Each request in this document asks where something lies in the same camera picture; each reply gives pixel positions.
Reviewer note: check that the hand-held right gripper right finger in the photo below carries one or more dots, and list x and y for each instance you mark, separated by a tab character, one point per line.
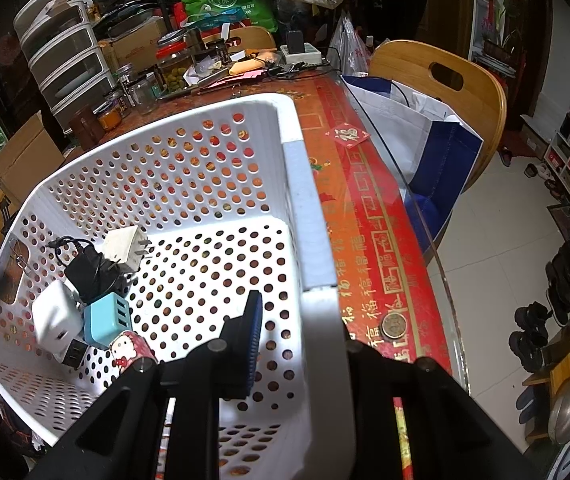
380	390

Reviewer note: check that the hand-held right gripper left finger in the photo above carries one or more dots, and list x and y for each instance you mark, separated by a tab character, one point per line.
252	345

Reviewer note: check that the large white charger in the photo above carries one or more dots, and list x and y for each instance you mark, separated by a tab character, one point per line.
52	315

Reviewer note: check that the red cartoon print charger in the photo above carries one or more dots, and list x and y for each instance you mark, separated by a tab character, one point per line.
132	347

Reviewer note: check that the black dual-port charger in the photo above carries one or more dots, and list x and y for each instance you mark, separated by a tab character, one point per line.
72	355

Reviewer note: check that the teal multi-port charger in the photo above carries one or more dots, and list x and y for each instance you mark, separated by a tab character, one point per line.
102	322

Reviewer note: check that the small white pronged charger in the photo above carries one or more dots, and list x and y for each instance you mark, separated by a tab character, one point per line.
122	245

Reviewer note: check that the white perforated plastic basket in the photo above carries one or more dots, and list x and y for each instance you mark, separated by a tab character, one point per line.
305	200

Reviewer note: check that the coin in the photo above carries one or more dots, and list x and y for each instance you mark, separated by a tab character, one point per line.
394	326

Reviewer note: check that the brown cardboard box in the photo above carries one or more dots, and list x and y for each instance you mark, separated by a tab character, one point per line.
25	155

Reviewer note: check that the black sandals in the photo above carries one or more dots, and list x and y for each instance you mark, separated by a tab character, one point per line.
565	275
530	335

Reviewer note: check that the brown jar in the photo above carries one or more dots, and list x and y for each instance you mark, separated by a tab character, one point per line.
85	125

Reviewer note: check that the orange jar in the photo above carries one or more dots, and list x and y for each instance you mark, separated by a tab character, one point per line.
109	116

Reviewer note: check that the plastic drawer cabinet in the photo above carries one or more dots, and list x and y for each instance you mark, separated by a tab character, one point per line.
60	60

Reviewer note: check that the clear glass jar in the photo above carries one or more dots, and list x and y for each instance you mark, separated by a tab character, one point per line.
142	92

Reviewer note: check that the white and blue bag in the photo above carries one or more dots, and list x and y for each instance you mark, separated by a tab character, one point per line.
415	145

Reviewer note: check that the small cardboard box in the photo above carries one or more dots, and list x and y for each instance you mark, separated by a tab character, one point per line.
135	45

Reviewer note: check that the pickle jar with red lid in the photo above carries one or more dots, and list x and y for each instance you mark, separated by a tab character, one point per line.
172	67

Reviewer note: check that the white power strip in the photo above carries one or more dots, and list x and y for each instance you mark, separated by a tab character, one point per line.
302	53

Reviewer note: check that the black plug adapter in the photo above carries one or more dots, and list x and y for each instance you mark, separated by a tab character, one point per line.
295	40

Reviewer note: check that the clear plastic bag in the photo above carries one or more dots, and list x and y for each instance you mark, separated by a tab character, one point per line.
352	50

